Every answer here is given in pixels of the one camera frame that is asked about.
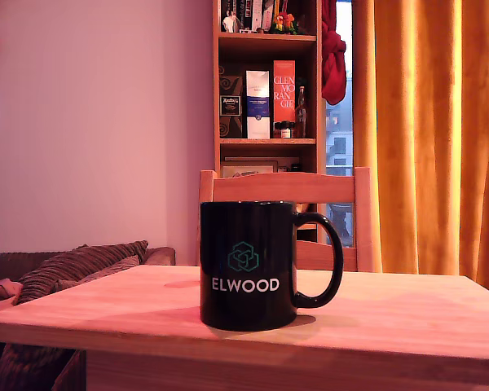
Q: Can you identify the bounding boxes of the red hanging cloth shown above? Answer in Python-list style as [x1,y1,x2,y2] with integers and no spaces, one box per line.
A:
[320,0,347,106]

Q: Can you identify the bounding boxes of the white and blue box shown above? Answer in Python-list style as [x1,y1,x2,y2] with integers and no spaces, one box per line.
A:
[245,69,271,139]

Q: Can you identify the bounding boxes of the dark spiral-patterned box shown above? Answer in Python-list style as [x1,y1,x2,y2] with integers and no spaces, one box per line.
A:
[218,64,244,138]

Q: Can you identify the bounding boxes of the colourful toy figure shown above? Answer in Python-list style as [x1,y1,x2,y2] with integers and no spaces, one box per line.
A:
[268,11,301,35]

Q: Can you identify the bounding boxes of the red Glenmorangie box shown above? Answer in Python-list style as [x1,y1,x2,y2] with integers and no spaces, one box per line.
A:
[273,59,297,138]

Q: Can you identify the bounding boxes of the plain brown cushion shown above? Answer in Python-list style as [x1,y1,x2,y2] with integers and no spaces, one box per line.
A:
[52,255,142,292]

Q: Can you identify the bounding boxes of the wooden bookshelf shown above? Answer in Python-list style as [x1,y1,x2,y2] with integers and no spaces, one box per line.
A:
[212,0,328,245]

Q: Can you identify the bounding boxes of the orange curtain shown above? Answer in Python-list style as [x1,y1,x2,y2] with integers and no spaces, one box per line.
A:
[351,0,489,298]

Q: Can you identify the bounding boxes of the pink cloth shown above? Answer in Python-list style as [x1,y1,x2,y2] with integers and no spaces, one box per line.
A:
[0,279,24,307]

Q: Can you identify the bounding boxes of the striped brown cushion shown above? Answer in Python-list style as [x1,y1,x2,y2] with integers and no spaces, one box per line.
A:
[0,344,73,391]
[15,239,150,306]

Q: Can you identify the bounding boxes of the white figurine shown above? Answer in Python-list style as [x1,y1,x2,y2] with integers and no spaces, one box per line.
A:
[222,10,241,33]

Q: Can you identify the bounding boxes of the framed picture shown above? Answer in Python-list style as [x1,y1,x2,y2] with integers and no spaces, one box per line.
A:
[220,159,279,179]

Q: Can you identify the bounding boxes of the amber glass bottle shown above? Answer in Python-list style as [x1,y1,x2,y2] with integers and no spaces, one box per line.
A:
[295,85,309,138]

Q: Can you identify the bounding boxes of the wooden chair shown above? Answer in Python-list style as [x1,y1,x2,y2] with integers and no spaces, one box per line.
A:
[198,165,382,273]

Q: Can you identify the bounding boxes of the black Elwood mug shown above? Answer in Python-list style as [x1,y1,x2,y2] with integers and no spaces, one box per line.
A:
[199,200,345,332]

